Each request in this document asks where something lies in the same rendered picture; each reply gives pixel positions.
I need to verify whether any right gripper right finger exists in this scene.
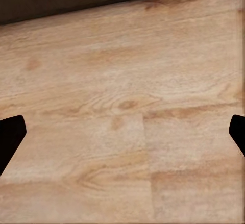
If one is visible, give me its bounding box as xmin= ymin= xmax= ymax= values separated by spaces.
xmin=229 ymin=114 xmax=245 ymax=156

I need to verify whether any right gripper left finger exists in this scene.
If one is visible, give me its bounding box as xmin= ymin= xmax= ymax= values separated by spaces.
xmin=0 ymin=115 xmax=27 ymax=176

